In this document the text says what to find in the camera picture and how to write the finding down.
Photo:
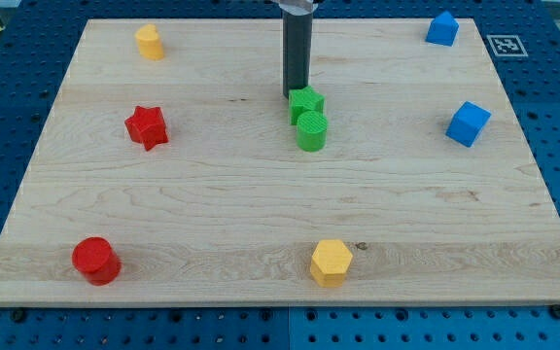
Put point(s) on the green star block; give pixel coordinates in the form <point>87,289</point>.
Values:
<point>304,100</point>

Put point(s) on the red star block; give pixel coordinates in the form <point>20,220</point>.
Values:
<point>147,126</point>

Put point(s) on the green cylinder block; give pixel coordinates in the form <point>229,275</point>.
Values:
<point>312,129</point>

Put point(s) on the yellow hexagon block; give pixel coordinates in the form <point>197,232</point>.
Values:
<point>330,262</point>

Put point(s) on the wooden board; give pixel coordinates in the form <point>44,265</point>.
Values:
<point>230,210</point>

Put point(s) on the yellow heart block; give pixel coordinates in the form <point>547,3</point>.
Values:
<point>148,42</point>

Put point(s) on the blue cube block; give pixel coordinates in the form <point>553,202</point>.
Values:
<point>467,123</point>

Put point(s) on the red cylinder block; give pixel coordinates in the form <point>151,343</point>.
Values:
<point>96,260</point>

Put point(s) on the blue house-shaped block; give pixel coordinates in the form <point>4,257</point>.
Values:
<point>443,30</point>

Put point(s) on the white fiducial marker tag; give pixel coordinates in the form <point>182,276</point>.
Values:
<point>506,45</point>

